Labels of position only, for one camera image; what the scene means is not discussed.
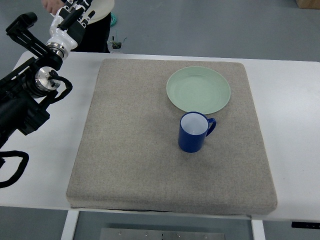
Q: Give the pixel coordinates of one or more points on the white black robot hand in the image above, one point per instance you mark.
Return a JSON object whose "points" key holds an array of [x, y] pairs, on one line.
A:
{"points": [[69, 24]]}

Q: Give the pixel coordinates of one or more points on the blue mug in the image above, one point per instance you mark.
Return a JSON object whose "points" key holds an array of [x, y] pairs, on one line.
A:
{"points": [[194, 127]]}

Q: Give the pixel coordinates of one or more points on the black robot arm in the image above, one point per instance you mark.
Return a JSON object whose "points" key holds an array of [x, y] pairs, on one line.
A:
{"points": [[27, 92]]}

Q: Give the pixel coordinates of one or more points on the light green plate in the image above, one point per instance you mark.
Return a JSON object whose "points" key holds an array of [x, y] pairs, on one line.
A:
{"points": [[199, 89]]}

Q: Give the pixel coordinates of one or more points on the person in dark clothes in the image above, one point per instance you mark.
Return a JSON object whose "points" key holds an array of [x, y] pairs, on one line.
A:
{"points": [[98, 29]]}

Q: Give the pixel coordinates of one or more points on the small electronics parts pile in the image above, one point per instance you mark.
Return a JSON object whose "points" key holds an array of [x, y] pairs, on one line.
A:
{"points": [[116, 46]]}

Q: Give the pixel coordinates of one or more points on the beige fabric mat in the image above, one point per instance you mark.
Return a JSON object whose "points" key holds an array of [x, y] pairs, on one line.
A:
{"points": [[129, 157]]}

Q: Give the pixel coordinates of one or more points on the cardboard box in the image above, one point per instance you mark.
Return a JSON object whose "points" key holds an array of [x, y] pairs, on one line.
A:
{"points": [[308, 4]]}

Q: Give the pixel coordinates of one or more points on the black table control panel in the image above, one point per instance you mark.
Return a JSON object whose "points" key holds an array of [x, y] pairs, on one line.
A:
{"points": [[305, 225]]}

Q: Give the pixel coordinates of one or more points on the white table frame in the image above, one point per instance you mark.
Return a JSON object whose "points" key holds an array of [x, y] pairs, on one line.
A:
{"points": [[71, 220]]}

